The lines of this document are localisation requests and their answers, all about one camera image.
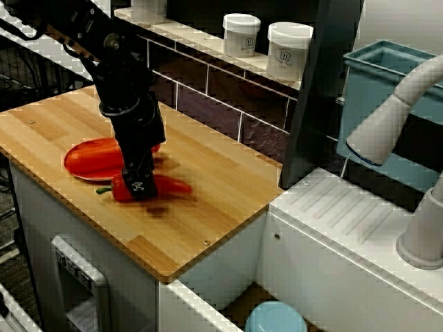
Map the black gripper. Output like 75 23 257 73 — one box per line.
98 90 168 203

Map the red toy chili pepper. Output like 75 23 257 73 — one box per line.
96 172 194 203

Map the red toy sausage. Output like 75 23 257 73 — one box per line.
64 137 162 176

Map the red round plate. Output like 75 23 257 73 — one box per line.
64 138 125 183

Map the white toy kitchen cabinet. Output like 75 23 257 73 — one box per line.
8 155 267 332

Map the brown board in sink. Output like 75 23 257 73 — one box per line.
221 282 326 332

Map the white labelled plastic jar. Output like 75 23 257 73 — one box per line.
131 0 168 24
222 12 262 58
266 21 314 83

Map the light blue bowl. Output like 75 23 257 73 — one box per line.
244 300 308 332

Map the black tiled backsplash shelf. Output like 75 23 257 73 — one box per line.
110 0 365 190

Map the white toy sink unit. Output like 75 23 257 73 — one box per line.
159 167 443 332

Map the teal plastic bin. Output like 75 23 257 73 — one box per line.
337 39 443 194

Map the grey toy faucet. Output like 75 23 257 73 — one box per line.
345 53 443 271

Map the black wire mesh basket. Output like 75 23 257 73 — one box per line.
0 44 48 101

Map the aluminium frame rail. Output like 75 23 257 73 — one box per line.
0 282 41 332

